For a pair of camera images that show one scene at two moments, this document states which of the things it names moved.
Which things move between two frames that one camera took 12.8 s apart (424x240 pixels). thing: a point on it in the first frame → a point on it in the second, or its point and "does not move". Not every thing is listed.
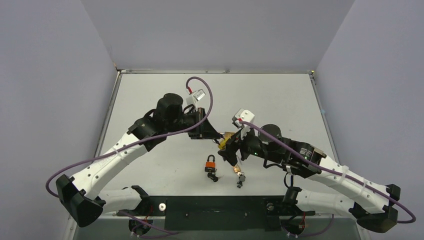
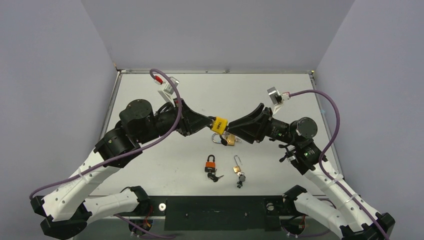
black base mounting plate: (219, 213) does not move
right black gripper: (241, 143) → (262, 123)
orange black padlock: (210, 166) does not move
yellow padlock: (222, 145) → (219, 125)
